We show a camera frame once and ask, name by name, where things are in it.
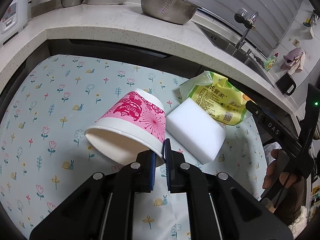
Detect pink white paper cup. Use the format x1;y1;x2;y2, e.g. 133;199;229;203
85;88;166;167

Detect white melamine sponge block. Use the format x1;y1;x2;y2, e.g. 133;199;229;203
166;98;226;164

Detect yellow green snack bag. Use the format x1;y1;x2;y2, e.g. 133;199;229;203
179;71;252;126

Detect chrome kitchen faucet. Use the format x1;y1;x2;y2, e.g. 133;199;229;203
234;8;259;49

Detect person's right hand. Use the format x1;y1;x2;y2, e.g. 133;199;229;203
262;149;300;189

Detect black electric kettle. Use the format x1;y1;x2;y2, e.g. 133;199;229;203
276;73;297;96

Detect hanging purple beige cloths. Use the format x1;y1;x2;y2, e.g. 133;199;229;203
280;48;306;75

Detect green dish soap bottle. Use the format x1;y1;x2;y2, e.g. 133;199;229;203
264;53;278;72

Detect stainless steel sink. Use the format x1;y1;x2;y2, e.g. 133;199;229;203
194;21;274;87

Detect dark sink scrubber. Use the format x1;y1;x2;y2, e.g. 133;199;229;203
253;55;264;67

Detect floral light blue tablecloth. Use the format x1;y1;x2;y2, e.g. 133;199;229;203
1;55;267;239

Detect large steel colander bowl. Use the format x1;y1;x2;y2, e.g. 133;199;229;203
141;0;198;25

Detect white rice cooker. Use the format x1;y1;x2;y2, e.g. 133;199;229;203
0;0;28;47

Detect wall hook with utensils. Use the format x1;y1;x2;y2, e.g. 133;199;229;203
303;10;319;39

